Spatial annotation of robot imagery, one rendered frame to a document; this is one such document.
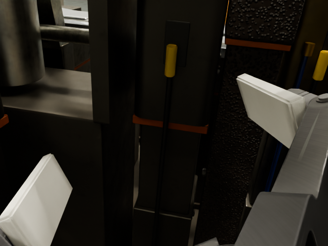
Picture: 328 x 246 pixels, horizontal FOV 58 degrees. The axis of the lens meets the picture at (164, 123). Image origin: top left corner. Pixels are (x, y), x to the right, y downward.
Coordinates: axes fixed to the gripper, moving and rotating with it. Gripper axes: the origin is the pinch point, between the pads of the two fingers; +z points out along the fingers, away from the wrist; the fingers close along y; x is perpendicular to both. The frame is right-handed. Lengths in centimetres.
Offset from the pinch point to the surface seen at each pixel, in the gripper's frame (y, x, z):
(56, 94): -7.9, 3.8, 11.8
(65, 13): -8.5, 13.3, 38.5
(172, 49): 3.6, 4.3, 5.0
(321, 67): 14.6, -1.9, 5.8
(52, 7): -6.0, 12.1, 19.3
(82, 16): -5.7, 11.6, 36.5
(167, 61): 3.0, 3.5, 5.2
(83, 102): -5.5, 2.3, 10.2
